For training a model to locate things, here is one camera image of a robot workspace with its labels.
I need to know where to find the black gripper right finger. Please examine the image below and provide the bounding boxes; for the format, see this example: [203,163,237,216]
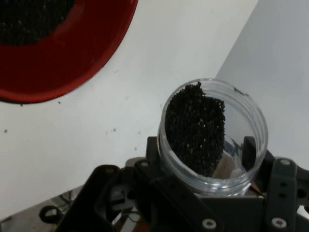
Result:
[255,150,309,232]

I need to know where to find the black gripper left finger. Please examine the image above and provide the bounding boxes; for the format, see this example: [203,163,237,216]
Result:
[54,136,224,232]

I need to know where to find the clear jar with black seeds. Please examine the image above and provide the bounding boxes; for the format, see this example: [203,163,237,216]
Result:
[156,77,269,197]

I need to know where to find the red bowl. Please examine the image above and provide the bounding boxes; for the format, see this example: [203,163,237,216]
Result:
[0,0,140,104]

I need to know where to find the black seed pile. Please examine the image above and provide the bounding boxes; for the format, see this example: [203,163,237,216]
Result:
[0,0,75,46]

